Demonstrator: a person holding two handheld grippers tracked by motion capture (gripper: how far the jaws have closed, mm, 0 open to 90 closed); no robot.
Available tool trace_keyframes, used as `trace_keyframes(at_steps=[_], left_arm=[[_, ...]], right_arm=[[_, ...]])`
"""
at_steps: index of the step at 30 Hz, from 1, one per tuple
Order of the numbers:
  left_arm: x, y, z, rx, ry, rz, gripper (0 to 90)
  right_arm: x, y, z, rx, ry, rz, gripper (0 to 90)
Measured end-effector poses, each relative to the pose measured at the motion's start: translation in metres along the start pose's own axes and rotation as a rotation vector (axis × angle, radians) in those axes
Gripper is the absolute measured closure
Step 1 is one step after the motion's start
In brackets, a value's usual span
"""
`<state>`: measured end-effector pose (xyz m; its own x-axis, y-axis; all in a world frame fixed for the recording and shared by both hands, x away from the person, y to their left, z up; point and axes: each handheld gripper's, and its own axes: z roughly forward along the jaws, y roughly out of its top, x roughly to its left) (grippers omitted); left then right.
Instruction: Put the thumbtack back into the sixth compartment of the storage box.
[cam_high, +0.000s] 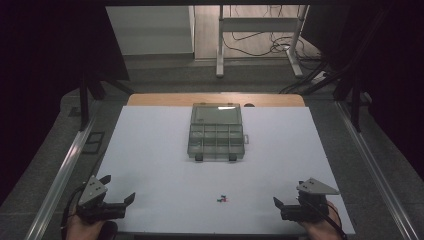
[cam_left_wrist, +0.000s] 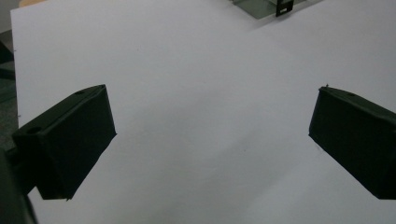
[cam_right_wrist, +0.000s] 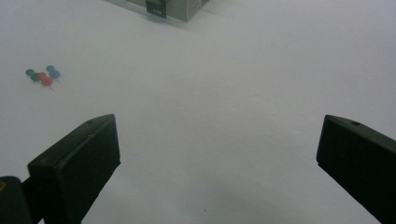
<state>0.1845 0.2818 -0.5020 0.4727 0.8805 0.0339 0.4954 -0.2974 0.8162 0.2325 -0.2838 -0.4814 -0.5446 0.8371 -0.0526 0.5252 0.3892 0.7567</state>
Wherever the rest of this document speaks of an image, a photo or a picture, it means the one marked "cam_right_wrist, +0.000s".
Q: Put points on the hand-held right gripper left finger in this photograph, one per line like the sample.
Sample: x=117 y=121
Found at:
x=74 y=168

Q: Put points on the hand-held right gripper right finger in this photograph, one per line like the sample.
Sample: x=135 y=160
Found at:
x=361 y=161

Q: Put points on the red pushpin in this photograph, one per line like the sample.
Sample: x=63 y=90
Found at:
x=45 y=80

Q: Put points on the blue pushpin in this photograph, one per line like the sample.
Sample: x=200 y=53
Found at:
x=53 y=72

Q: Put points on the green pushpin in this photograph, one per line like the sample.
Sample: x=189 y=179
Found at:
x=32 y=75

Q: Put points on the clear plastic compartment box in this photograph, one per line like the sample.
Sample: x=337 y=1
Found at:
x=180 y=7

